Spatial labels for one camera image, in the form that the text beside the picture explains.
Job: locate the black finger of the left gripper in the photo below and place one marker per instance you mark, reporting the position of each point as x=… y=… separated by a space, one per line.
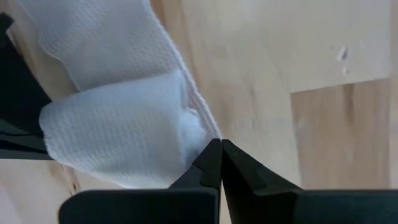
x=18 y=102

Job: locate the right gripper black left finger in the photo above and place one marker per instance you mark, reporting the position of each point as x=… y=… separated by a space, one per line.
x=174 y=207

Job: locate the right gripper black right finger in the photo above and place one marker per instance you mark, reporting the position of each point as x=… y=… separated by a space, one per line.
x=280 y=207

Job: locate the white elastic bandage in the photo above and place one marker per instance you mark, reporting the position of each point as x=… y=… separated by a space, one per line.
x=118 y=130

